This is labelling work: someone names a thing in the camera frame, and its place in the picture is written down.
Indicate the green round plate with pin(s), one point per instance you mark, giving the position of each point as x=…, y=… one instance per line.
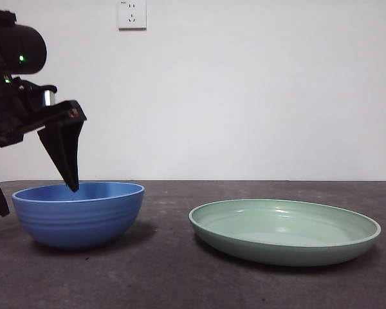
x=283, y=251

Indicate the white wall socket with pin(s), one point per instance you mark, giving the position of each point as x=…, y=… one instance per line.
x=132, y=16

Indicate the pale grey camera box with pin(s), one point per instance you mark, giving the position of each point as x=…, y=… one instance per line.
x=48, y=96

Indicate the blue ribbed bowl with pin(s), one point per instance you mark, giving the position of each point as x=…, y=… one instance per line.
x=80, y=222

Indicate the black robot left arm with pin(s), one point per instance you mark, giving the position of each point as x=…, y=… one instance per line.
x=22, y=48

